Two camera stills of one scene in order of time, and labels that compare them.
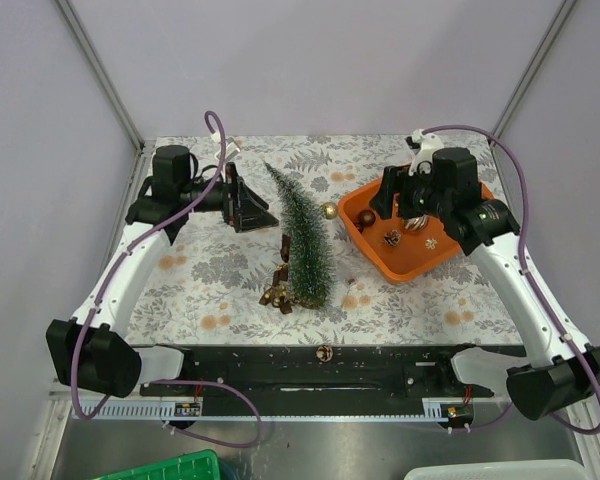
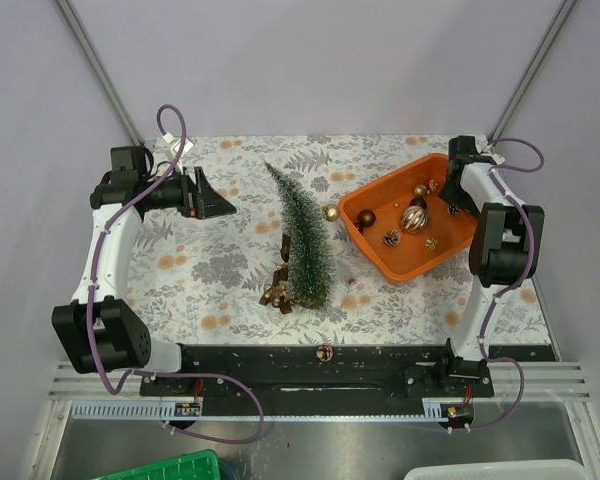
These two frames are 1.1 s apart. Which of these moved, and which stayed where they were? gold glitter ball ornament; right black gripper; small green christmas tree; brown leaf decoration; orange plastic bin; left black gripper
Moved: right black gripper; left black gripper
Stayed: small green christmas tree; brown leaf decoration; orange plastic bin; gold glitter ball ornament
